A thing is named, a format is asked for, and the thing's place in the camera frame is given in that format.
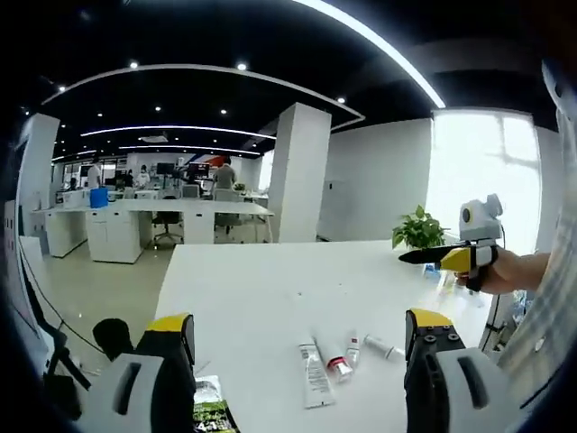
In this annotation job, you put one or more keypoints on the cluster of small bottles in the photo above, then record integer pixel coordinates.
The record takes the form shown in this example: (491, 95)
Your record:
(439, 277)

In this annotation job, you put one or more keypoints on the green potted plant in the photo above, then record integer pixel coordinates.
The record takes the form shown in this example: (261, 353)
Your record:
(417, 230)

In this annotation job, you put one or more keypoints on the small clear skincare bottle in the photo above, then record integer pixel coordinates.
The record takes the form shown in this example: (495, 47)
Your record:
(354, 347)

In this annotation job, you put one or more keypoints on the grey office chair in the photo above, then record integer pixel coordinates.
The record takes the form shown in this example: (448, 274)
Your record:
(225, 205)

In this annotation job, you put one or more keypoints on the black office chair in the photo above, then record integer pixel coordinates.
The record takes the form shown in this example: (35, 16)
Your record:
(167, 225)

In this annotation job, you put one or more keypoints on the black computer monitor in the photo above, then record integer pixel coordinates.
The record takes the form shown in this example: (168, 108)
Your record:
(198, 170)

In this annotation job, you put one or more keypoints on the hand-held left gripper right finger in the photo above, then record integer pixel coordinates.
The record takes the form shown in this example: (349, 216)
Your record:
(446, 383)

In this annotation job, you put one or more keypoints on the black stand frame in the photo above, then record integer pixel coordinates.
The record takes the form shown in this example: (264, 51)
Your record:
(63, 374)

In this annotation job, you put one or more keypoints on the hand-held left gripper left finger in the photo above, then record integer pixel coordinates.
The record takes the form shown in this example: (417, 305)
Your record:
(135, 388)

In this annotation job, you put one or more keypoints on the white cylindrical skincare bottle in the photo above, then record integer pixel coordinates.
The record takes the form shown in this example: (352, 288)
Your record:
(381, 346)

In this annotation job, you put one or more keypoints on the blue box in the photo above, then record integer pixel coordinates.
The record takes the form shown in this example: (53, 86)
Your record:
(98, 197)

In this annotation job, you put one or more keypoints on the black round stool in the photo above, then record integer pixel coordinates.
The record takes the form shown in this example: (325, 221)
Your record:
(112, 336)

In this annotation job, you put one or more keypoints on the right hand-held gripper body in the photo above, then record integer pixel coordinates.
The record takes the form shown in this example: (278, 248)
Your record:
(480, 225)

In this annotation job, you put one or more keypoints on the green printed packet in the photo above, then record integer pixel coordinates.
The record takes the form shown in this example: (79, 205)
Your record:
(212, 406)

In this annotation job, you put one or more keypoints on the long white office desk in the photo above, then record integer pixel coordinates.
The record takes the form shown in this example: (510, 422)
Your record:
(149, 212)

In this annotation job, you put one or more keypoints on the red-banded white skincare tube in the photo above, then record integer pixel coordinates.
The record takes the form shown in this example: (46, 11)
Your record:
(336, 361)

